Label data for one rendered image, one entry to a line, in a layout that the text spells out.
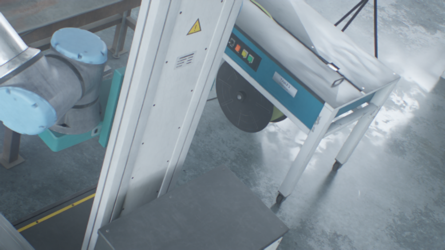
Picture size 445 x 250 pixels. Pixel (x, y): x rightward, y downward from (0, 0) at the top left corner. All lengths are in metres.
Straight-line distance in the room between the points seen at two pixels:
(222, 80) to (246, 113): 0.25
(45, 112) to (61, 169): 1.63
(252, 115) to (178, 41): 1.86
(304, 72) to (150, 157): 1.23
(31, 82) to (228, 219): 0.83
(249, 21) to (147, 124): 1.48
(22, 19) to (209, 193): 1.11
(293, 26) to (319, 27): 0.16
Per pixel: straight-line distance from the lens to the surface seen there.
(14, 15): 2.77
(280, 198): 3.38
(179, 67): 1.82
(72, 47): 1.74
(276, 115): 3.54
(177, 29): 1.70
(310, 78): 3.06
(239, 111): 3.60
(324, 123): 3.00
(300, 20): 3.46
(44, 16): 2.79
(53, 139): 1.87
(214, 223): 2.08
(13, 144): 3.14
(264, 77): 3.16
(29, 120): 1.64
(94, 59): 1.73
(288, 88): 3.08
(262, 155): 3.64
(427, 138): 4.43
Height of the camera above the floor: 2.41
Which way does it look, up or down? 41 degrees down
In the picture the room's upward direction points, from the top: 22 degrees clockwise
